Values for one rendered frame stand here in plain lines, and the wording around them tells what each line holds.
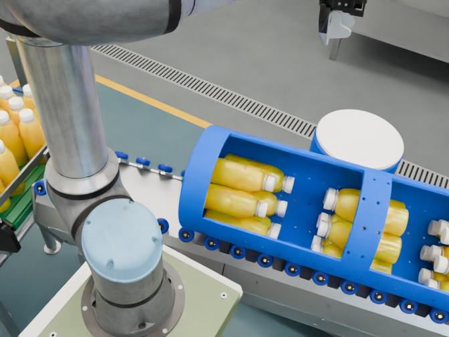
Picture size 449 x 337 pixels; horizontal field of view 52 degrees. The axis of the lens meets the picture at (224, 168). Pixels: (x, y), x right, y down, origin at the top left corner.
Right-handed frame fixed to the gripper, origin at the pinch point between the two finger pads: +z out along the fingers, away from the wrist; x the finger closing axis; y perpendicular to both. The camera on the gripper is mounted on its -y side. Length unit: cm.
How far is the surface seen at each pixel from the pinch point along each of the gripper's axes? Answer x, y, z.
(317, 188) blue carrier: -2.4, 3.6, 49.1
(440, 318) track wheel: -25, 41, 57
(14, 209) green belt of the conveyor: -36, -78, 51
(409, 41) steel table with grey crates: 220, 25, 161
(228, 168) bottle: -15.4, -16.9, 31.5
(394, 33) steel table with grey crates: 226, 14, 160
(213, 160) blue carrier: -18.1, -19.4, 25.8
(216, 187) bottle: -19.5, -18.9, 34.8
